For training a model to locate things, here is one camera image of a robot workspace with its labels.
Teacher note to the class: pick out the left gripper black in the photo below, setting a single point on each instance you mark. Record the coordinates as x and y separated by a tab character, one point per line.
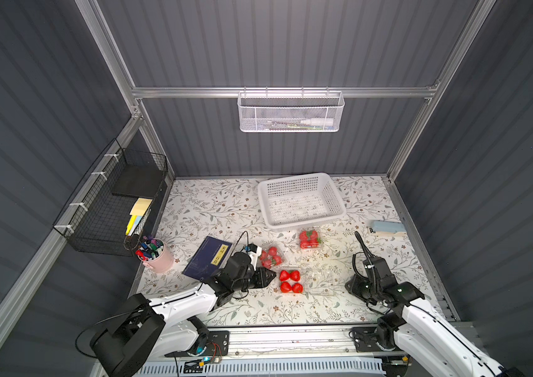
257	276

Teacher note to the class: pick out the clear clamshell container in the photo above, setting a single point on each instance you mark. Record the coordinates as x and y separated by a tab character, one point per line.
309	238
290	281
279	252

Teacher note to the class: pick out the white plastic perforated basket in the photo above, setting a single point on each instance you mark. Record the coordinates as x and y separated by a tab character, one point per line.
300	201

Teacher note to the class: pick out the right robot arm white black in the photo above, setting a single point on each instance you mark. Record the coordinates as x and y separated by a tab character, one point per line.
410	323

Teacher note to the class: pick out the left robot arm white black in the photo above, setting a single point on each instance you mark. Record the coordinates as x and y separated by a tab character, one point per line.
147	329

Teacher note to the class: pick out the light blue sponge block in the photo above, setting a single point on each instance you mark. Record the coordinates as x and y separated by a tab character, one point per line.
386	228

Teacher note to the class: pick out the dark blue booklet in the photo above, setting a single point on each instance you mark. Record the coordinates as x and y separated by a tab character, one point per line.
208	259

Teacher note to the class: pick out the pink cup with markers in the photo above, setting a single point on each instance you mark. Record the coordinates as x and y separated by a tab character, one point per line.
154	255

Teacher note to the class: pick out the yellow sticky notes pad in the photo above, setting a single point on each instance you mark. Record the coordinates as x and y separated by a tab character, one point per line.
136	214

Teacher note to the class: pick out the black notebook in basket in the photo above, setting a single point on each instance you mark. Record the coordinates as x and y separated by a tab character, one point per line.
138	182

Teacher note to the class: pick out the white marker in basket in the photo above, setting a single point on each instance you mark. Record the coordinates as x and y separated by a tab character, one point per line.
319	123

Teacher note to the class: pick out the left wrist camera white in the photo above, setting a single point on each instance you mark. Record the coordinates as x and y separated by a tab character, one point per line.
254	252

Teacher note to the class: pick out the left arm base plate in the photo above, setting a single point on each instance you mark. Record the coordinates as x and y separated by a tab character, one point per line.
212	344

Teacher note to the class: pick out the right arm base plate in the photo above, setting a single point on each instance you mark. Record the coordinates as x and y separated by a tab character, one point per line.
372	339

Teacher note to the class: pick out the black wire wall basket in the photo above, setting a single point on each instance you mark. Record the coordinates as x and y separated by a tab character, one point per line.
94	220

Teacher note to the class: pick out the white wire mesh wall basket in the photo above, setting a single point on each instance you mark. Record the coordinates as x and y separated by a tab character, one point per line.
280	111

